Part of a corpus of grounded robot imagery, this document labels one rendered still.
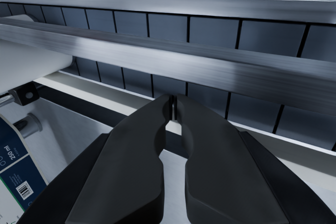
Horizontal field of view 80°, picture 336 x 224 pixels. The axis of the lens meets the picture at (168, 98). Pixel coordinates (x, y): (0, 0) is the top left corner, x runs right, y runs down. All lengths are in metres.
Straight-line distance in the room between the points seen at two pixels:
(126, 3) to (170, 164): 0.19
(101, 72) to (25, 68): 0.07
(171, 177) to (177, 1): 0.21
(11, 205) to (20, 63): 0.36
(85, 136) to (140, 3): 0.25
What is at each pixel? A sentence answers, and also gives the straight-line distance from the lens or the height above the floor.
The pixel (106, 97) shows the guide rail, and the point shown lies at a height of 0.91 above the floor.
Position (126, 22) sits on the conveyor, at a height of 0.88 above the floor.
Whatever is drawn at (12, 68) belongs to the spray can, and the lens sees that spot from 0.24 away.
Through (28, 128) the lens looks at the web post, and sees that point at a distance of 0.49.
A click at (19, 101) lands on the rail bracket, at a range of 0.38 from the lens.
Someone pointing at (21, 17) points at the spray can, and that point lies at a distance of 0.32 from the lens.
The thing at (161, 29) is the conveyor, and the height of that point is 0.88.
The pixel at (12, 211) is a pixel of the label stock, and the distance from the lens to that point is 0.56.
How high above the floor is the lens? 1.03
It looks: 47 degrees down
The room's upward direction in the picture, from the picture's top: 132 degrees counter-clockwise
